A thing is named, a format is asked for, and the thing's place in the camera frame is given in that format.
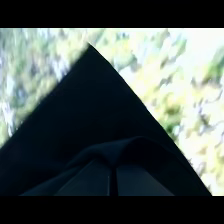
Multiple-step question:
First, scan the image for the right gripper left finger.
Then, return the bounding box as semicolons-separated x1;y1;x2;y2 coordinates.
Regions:
54;159;112;197

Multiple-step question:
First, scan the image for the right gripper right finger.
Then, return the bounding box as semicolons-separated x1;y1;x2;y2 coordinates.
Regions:
115;162;175;197

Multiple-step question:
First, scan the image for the black garment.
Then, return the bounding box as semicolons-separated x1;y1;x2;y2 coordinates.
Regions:
0;43;213;197

